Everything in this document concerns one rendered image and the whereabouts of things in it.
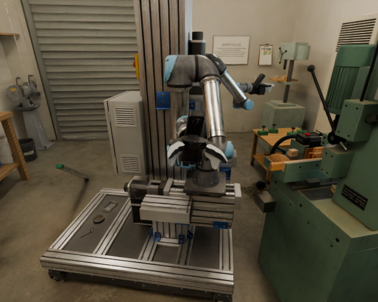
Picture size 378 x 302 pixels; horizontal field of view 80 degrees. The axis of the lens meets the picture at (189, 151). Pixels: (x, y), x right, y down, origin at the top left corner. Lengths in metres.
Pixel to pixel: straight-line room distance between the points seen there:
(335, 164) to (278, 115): 2.52
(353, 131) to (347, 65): 0.33
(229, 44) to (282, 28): 0.92
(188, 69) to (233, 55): 3.21
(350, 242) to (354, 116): 0.51
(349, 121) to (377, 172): 0.23
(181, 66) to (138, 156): 0.62
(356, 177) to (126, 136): 1.15
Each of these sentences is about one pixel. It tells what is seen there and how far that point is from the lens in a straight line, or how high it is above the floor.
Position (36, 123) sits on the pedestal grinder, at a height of 0.43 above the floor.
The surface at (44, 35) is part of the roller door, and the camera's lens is 4.33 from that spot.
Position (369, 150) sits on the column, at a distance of 1.16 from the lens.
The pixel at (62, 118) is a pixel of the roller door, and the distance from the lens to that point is 4.48.
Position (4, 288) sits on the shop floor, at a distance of 2.19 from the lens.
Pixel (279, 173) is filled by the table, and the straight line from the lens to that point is 1.32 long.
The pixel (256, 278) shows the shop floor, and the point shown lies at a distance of 1.90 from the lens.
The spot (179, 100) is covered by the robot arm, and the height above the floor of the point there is 1.28.
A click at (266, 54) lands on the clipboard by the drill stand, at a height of 1.41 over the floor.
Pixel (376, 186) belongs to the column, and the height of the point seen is 0.99.
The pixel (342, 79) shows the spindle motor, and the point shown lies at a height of 1.36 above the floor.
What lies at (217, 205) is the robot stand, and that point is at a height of 0.70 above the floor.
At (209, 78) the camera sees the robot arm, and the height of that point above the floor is 1.37.
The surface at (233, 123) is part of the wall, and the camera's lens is 4.44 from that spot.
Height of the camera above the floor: 1.48
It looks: 24 degrees down
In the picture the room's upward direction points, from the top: straight up
